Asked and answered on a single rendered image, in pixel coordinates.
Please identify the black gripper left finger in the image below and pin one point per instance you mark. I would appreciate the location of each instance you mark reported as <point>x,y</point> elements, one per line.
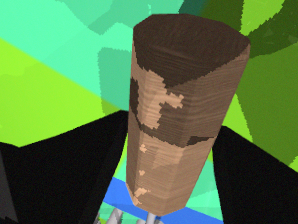
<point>62,180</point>

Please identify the wooden-handled metal pick tool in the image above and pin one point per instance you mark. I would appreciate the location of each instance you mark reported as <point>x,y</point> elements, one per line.
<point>184,72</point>

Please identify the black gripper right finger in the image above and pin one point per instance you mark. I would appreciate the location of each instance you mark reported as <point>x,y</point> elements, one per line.
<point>254,188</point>

